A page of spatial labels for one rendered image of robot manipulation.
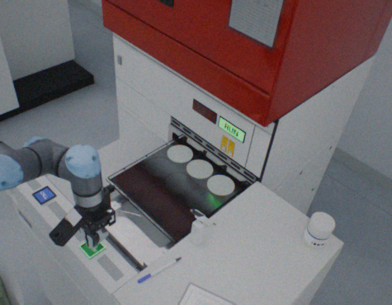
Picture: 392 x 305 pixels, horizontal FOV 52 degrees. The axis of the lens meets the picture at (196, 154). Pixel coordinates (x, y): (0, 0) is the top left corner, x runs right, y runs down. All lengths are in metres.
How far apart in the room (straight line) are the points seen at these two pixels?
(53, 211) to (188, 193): 0.45
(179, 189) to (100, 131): 1.70
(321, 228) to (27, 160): 0.80
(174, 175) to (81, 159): 0.61
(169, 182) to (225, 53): 0.51
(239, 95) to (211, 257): 0.48
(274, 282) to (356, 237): 1.55
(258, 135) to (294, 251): 0.38
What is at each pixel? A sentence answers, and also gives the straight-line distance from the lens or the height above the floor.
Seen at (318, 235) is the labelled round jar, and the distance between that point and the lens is 1.23.
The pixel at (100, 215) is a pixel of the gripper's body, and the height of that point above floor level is 1.11.
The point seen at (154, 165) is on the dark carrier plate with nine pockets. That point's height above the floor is 0.90.
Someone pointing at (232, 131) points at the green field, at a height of 1.10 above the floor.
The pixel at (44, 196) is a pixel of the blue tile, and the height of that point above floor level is 0.96.
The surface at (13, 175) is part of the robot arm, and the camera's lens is 0.89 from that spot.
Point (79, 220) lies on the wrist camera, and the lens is 1.06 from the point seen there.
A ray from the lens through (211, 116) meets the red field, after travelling 1.42.
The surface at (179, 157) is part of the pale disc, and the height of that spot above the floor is 0.90.
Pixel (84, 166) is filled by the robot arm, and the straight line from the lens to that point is 0.92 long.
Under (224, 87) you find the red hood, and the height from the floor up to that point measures 1.28.
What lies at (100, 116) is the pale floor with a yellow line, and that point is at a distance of 3.19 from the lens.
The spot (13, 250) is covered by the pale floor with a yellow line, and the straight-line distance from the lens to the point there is 2.47.
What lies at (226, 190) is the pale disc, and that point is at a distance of 1.44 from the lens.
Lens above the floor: 1.96
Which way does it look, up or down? 43 degrees down
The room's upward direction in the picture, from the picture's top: 7 degrees clockwise
